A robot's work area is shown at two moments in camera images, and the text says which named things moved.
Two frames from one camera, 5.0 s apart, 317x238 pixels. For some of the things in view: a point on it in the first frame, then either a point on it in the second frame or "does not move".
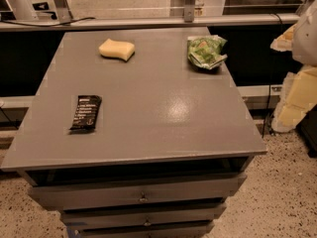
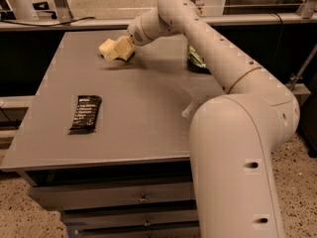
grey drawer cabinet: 136,132 does not move
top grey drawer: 71,195 does not move
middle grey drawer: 104,216 does not move
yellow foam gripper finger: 284,42 to 125,47
